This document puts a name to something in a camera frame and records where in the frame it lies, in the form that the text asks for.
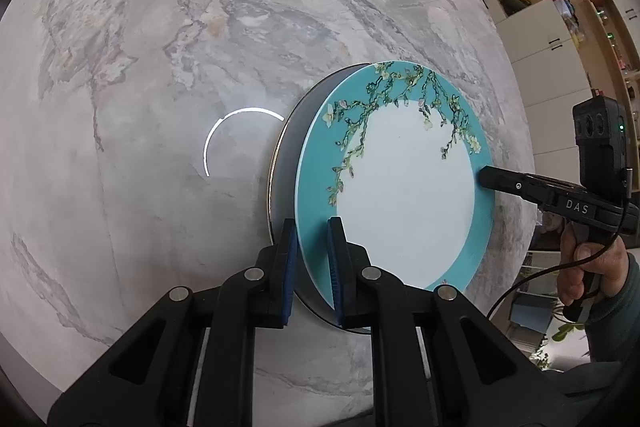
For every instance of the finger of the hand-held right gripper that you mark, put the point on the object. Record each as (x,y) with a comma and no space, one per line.
(505,181)

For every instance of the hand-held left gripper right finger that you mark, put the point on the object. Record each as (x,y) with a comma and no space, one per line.
(334,274)

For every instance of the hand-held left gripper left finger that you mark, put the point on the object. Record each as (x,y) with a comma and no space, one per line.
(287,274)

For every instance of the teal floral rim plate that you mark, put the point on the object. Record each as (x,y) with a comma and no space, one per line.
(410,207)

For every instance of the person's right forearm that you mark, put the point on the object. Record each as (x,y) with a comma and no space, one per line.
(620,337)

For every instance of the person's right hand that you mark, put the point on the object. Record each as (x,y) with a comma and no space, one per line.
(607,262)

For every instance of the grey gold-rimmed plate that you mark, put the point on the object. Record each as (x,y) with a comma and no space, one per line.
(295,142)

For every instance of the beige wall cabinet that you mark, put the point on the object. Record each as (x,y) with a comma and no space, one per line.
(545,17)

